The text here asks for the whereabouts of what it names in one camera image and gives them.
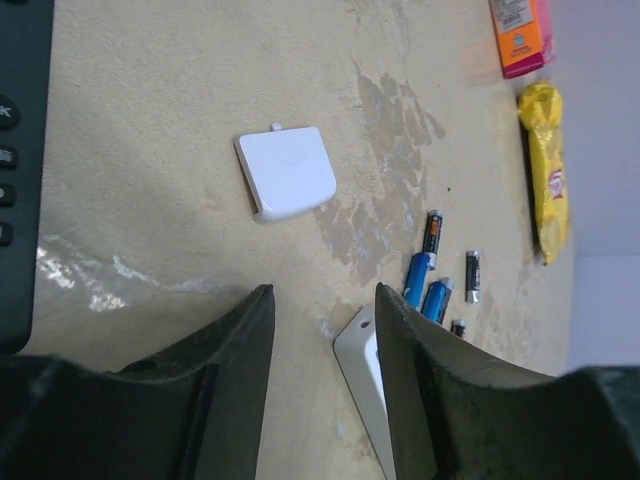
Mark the blue battery middle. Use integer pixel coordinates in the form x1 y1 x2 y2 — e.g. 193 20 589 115
421 277 455 324

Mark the black battery far right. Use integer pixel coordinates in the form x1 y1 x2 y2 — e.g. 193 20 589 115
465 250 481 304

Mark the blue battery left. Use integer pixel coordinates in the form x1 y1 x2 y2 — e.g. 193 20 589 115
402 252 437 309

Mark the black battery left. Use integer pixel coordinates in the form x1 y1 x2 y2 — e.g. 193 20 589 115
422 209 443 271

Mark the orange pink snack box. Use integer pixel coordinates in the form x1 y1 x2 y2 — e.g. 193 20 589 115
489 0 555 79

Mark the blue battery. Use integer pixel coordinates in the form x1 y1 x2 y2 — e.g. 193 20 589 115
421 277 455 324
402 252 437 309

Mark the black TV remote control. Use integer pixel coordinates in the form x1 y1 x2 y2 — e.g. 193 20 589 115
1 1 55 354

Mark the long white remote control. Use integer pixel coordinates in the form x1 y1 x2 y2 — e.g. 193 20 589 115
333 305 396 479

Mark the yellow Lays chips bag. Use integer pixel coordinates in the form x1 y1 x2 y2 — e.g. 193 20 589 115
518 80 570 265

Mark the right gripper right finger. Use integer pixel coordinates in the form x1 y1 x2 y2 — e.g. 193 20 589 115
375 285 639 479

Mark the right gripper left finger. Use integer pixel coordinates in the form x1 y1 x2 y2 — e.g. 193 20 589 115
1 285 275 479

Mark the black small battery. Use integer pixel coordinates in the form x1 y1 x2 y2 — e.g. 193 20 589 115
451 319 466 338

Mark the white battery cover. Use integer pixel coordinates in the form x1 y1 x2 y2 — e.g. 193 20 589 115
234 124 337 224

